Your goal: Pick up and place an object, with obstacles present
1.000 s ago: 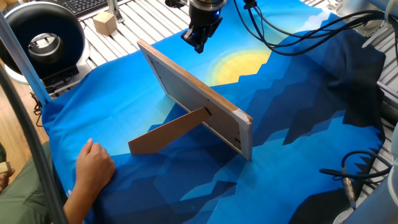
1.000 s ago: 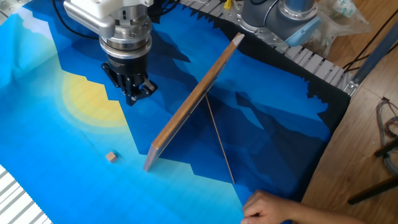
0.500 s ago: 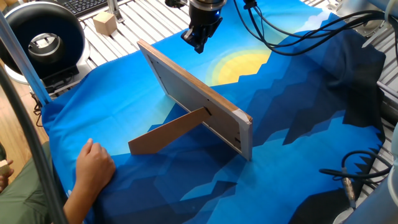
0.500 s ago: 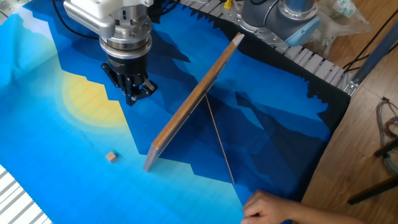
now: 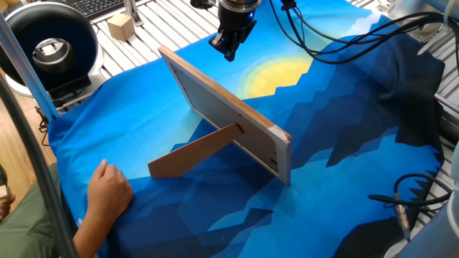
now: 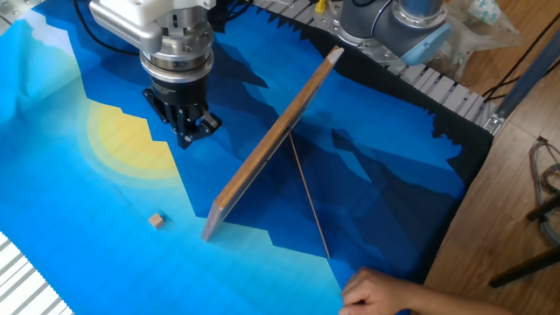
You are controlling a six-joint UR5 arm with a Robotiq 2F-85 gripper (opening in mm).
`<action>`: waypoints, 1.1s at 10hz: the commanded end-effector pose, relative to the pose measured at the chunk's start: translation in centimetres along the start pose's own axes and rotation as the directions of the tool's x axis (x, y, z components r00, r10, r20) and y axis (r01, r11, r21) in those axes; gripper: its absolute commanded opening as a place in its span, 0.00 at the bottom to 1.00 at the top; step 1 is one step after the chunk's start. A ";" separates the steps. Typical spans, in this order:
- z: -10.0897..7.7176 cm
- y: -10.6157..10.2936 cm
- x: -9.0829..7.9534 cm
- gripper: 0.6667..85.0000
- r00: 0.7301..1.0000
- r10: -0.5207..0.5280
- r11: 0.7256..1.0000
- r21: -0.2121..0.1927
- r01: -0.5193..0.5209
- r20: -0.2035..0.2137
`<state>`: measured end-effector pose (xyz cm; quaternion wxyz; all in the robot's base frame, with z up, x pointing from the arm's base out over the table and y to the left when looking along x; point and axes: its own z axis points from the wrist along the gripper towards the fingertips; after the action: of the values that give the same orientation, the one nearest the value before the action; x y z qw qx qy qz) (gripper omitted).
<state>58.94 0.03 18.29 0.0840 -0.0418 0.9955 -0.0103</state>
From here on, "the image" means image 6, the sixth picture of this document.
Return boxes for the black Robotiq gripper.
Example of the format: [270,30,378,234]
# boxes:
[142,73,223,151]

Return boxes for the person's right forearm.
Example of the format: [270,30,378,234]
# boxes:
[406,279,517,315]

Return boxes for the person's right hand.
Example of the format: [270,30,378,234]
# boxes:
[339,266,415,315]

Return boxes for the blue landscape print cloth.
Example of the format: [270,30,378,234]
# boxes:
[0,0,495,315]

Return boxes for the clear plastic bag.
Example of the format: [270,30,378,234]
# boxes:
[430,0,524,80]

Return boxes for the dark furniture leg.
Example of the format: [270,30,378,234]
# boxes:
[527,194,560,222]
[488,248,560,289]

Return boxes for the wooden picture frame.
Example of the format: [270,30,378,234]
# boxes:
[200,45,346,260]

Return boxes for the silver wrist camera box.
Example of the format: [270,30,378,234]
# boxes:
[89,0,164,56]

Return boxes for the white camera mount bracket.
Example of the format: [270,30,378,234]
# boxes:
[99,0,218,27]

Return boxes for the thin black floor cables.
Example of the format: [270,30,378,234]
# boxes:
[480,12,560,102]

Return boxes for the aluminium frame post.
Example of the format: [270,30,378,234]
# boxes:
[483,30,560,137]

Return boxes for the grey coloured cable bundle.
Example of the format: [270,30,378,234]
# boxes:
[528,136,560,249]

